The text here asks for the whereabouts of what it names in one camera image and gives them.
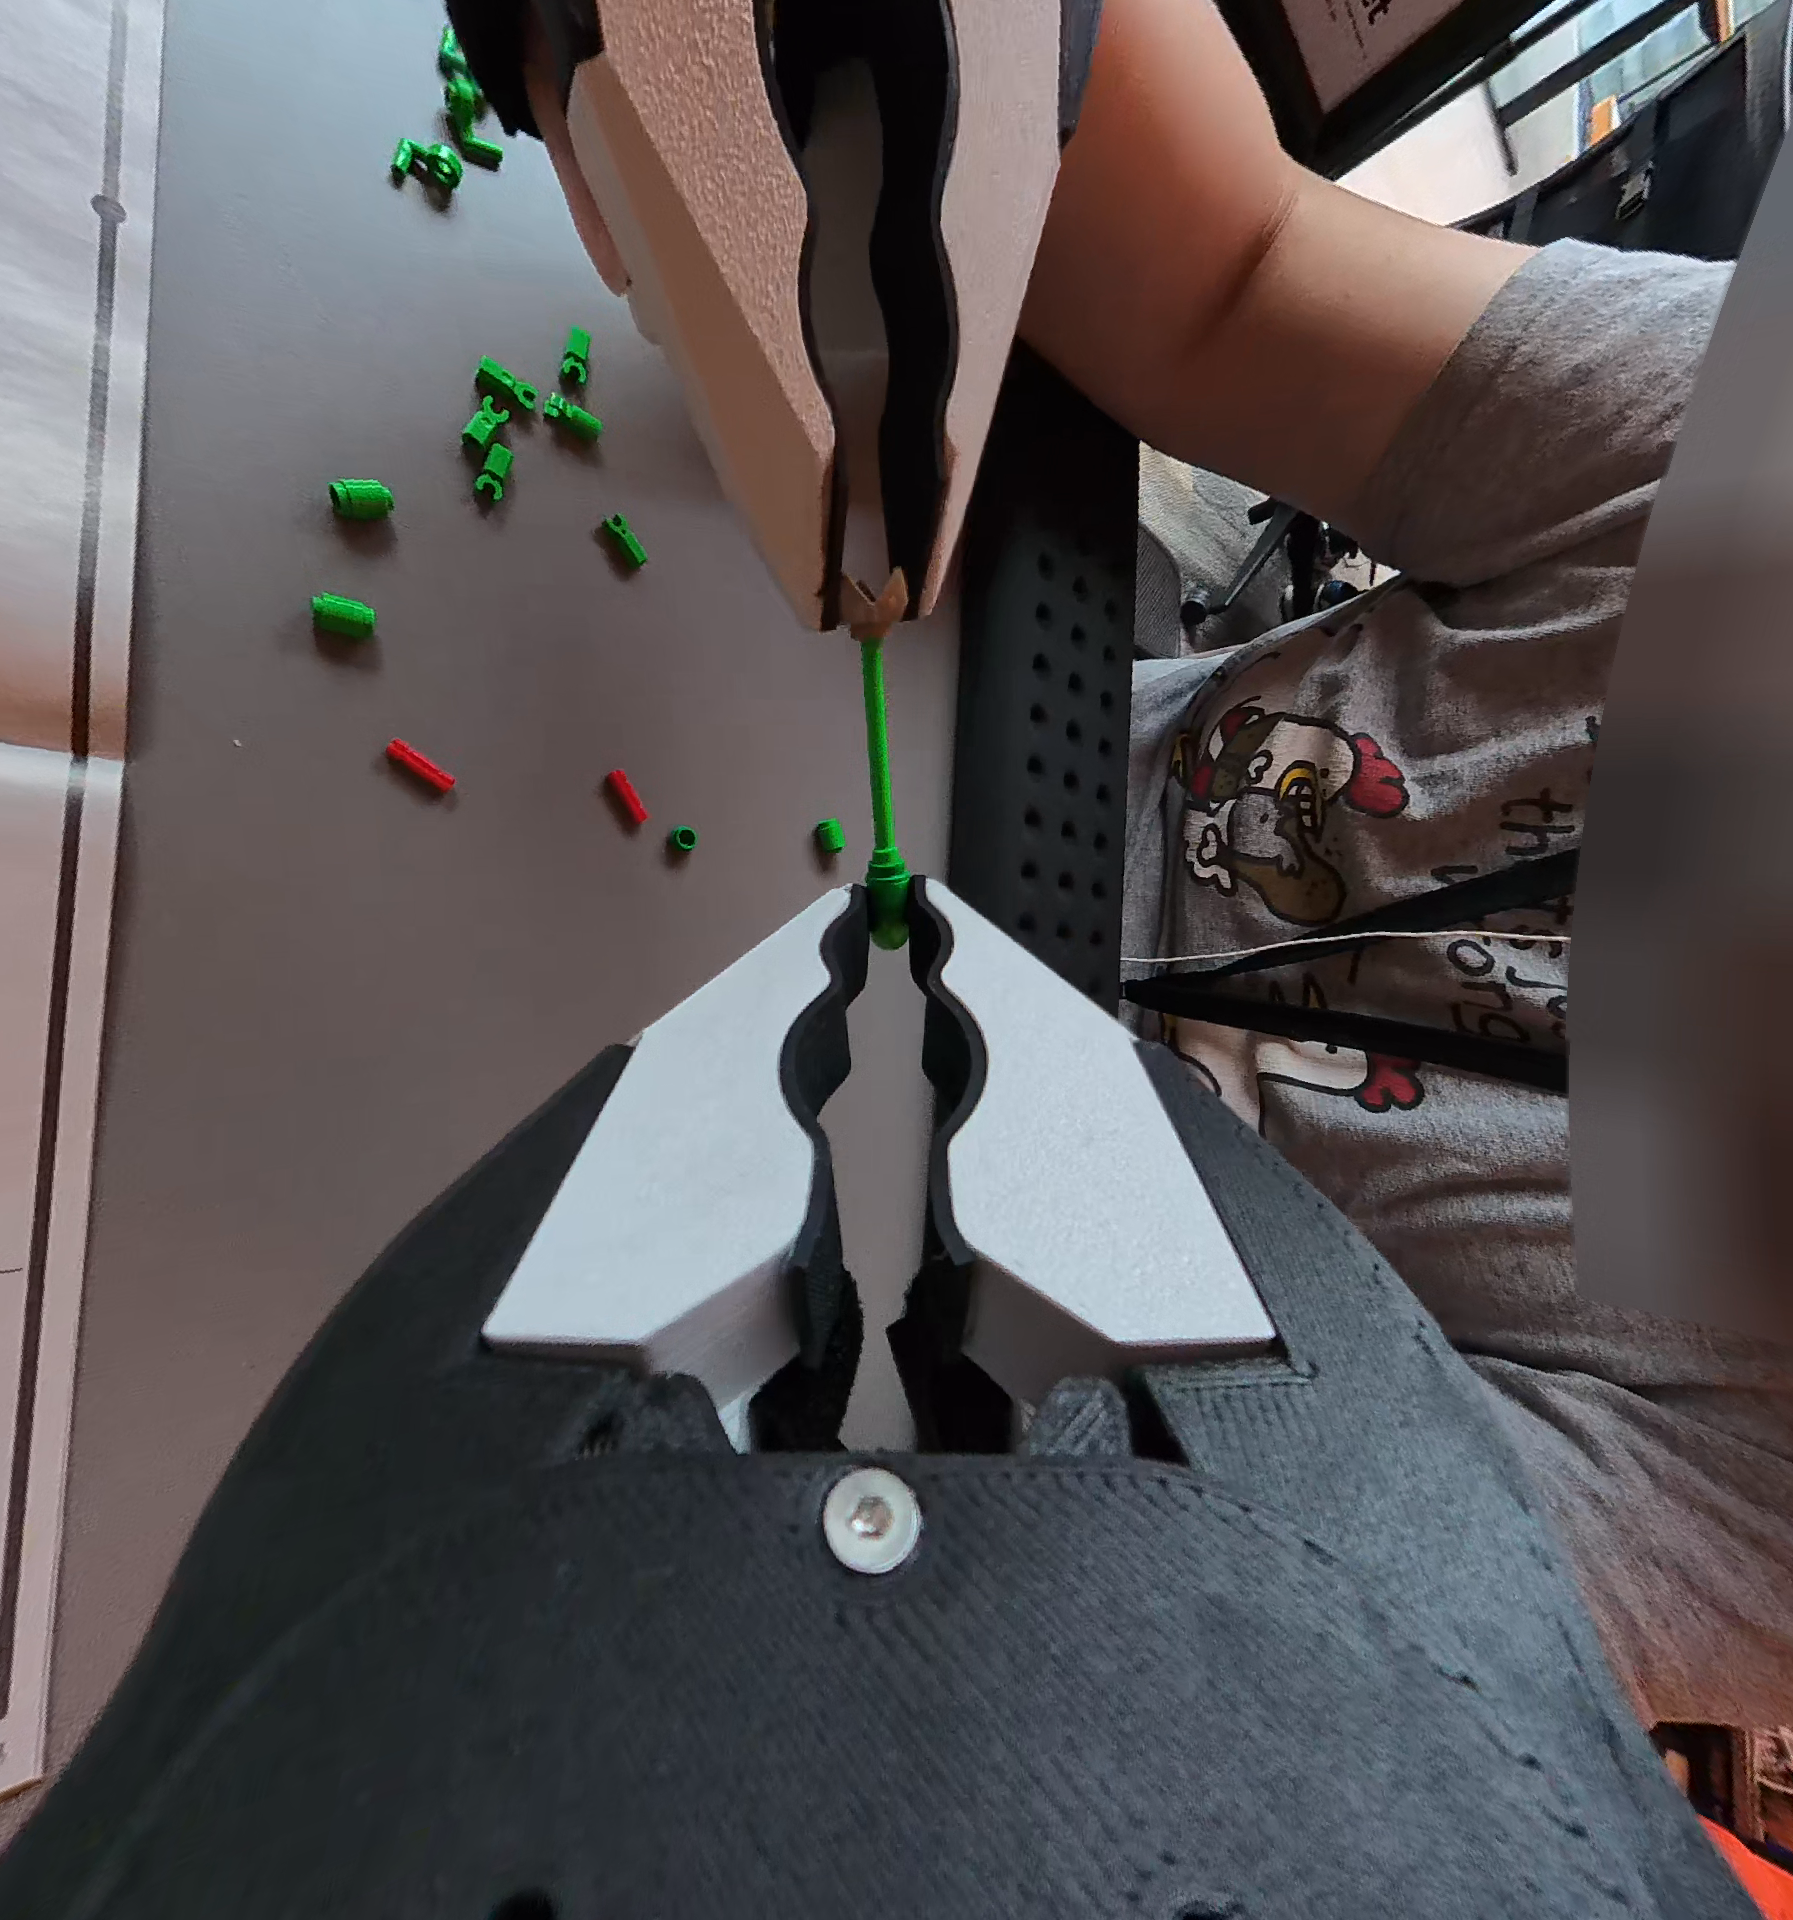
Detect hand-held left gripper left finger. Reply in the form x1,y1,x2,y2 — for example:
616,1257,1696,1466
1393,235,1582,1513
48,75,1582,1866
482,880,862,1448

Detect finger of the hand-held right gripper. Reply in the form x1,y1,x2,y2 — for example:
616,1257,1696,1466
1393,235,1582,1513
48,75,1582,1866
876,0,1066,619
570,0,859,635

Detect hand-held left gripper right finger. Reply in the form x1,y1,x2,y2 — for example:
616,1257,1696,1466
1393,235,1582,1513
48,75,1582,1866
905,874,1278,1448

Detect thin green lego rod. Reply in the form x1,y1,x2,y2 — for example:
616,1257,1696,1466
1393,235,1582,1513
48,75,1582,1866
859,637,902,872

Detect person's right forearm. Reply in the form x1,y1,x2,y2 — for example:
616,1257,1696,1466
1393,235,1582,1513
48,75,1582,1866
1016,0,1536,528

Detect scattered green lego clips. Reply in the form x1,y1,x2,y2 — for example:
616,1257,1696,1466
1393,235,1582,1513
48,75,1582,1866
391,23,650,572

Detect lego instruction booklet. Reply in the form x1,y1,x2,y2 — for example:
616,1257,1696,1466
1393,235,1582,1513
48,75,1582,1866
0,0,166,1825

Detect person in grey shirt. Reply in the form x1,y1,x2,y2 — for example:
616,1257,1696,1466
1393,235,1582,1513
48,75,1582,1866
1123,239,1793,1726

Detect black framed marker sign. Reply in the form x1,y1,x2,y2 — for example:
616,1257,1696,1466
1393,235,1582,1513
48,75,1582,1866
1219,0,1573,174

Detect black perforated chair armrest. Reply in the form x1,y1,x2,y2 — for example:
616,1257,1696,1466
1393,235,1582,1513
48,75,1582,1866
955,350,1142,1010

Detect black strap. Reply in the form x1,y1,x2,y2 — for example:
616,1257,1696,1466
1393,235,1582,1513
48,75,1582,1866
1123,847,1580,1093

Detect thin white cord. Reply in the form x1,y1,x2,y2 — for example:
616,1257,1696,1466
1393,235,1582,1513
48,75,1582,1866
1123,926,1573,963

